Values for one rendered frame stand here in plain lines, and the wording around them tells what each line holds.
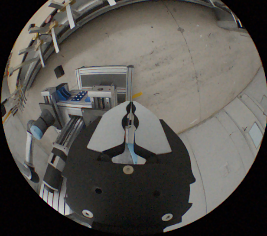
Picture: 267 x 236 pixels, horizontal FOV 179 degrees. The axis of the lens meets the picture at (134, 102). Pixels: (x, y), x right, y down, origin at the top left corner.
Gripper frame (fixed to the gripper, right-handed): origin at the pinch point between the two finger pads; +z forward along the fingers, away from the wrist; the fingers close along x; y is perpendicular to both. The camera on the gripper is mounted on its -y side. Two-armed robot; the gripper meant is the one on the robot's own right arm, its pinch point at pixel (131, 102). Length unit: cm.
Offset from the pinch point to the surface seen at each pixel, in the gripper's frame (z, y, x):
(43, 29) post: 36, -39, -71
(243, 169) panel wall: -58, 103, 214
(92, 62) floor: 132, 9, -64
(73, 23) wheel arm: 36, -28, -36
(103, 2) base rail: 62, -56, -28
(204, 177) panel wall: -5, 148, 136
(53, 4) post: 23, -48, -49
